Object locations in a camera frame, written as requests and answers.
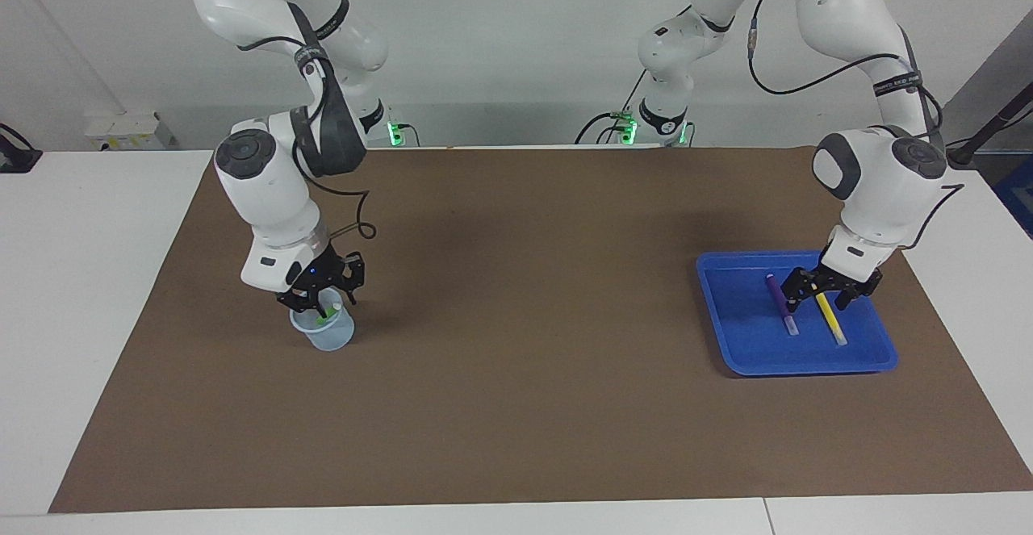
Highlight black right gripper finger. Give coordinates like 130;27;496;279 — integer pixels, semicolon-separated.
337;251;366;307
278;289;333;320

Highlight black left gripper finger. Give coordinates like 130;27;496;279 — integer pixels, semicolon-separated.
834;267;884;312
778;265;820;315

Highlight purple pen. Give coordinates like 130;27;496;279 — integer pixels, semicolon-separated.
764;274;801;337

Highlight yellow pen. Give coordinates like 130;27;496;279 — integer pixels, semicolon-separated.
813;290;851;348

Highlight blue plastic tray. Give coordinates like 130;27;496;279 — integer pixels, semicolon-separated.
696;249;900;378

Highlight clear plastic cup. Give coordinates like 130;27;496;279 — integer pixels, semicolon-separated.
290;299;356;353

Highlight blue box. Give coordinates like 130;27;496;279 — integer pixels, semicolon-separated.
993;154;1033;240

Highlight black stand pole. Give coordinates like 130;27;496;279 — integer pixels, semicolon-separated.
939;82;1033;170

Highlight brown table mat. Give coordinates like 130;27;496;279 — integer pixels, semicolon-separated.
48;148;1033;515

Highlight white power strip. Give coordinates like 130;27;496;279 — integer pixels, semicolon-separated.
84;111;175;152

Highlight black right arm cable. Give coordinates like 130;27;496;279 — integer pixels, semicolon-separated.
236;33;378;243

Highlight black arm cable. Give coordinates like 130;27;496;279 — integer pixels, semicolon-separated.
236;33;378;243
688;0;966;250

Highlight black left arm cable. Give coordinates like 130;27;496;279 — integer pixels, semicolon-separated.
688;0;966;250

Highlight black left base cables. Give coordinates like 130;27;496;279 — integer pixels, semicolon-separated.
574;73;651;147

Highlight black clamp mount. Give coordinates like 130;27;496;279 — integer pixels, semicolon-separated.
0;123;44;175

